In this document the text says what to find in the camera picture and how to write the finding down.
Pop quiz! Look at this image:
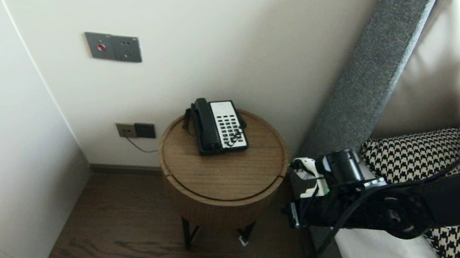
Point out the grey wall switch red button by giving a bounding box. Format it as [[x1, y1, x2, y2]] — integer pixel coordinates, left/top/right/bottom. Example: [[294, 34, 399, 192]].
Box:
[[82, 32, 114, 61]]

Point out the round wooden side table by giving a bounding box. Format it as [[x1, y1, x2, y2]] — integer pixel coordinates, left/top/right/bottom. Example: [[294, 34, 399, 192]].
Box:
[[147, 101, 295, 258]]

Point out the black white houndstooth pillow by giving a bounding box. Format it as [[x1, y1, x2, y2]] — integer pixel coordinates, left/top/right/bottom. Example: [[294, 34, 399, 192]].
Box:
[[348, 117, 460, 258]]

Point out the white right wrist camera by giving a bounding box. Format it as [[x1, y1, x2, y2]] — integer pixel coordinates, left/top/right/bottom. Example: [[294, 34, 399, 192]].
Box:
[[289, 155, 333, 188]]

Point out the grey fabric headboard frame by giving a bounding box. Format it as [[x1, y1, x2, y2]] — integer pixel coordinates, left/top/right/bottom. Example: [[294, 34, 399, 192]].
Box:
[[286, 0, 438, 219]]

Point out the thin black telephone line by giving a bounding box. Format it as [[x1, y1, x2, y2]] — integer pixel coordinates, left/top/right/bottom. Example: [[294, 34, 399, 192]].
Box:
[[124, 134, 161, 155]]

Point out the black and white telephone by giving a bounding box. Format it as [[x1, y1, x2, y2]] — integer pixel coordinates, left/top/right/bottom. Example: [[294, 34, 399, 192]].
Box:
[[179, 95, 254, 162]]

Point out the black coiled handset cord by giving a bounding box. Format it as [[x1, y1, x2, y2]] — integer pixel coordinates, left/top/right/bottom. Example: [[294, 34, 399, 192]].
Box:
[[181, 106, 200, 138]]

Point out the dark wooden baseboard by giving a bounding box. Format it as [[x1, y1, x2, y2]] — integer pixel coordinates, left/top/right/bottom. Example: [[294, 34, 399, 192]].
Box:
[[89, 160, 163, 181]]

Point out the black telephone handset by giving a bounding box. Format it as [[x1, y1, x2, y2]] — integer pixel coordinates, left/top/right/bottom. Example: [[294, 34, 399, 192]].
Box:
[[186, 97, 228, 154]]

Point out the grey wall power socket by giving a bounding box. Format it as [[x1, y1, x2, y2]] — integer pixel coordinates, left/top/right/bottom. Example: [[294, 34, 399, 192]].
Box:
[[109, 35, 145, 64]]

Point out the beige padded headboard panel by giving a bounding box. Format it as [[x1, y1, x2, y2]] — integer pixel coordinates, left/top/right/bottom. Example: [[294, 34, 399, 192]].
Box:
[[374, 0, 460, 147]]

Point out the brass wall jack plate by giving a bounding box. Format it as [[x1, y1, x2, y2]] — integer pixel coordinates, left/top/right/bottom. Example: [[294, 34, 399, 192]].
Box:
[[114, 121, 139, 139]]

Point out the curved-front wooden table drawer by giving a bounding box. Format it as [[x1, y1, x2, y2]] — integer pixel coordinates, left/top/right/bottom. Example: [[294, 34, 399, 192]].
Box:
[[153, 162, 288, 239]]

